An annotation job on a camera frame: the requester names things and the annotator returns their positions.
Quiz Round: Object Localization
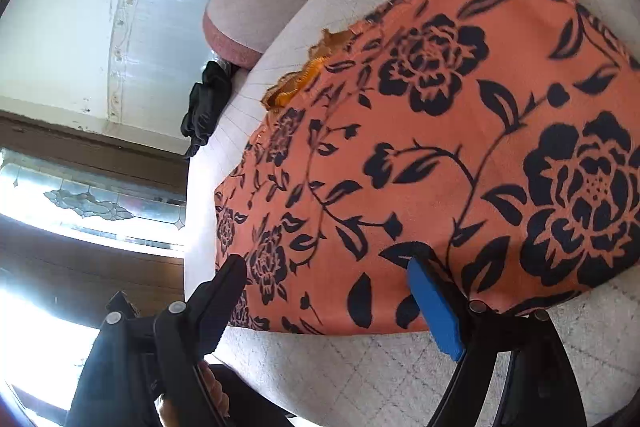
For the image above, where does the orange floral blouse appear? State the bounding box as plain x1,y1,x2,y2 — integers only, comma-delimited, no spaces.
214,0,640,337

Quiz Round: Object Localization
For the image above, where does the person's left hand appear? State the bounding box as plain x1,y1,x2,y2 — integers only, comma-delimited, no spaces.
159,361,232,427

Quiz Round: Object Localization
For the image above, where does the black garment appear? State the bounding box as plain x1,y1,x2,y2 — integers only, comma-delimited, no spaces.
181,59,236,159

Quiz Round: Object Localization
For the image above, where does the stained glass window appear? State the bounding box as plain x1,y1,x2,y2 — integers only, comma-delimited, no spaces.
0,147,187,253

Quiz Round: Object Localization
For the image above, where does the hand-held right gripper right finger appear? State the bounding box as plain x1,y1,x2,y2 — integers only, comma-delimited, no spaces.
407,259,588,427

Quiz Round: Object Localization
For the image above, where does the wooden window frame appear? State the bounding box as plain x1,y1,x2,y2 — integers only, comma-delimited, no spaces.
0,109,191,427

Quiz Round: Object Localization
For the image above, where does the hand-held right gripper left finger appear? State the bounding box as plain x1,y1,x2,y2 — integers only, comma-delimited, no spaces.
152,254,247,427

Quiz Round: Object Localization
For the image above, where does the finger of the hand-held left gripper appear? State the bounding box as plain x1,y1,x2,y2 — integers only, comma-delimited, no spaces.
100,291,156,358

